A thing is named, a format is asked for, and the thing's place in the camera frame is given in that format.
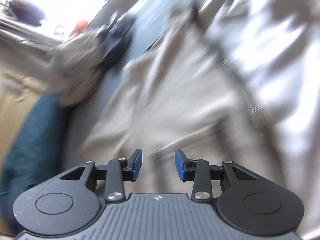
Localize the beige zip hoodie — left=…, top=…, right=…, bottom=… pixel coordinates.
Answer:
left=79, top=0, right=319, bottom=239

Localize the blue duvet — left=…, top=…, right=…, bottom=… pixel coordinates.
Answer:
left=1, top=91, right=72, bottom=236

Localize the folded beige garment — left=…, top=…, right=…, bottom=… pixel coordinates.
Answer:
left=47, top=27, right=105, bottom=107

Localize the dark furry garment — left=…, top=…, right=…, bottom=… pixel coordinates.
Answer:
left=99, top=11, right=136, bottom=72

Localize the cream carved headboard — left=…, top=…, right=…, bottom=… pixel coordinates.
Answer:
left=1, top=70, right=47, bottom=161

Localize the orange item on windowsill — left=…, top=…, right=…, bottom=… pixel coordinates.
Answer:
left=74, top=20, right=89, bottom=35

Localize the grey-blue bed blanket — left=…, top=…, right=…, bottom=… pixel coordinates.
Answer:
left=62, top=0, right=226, bottom=160

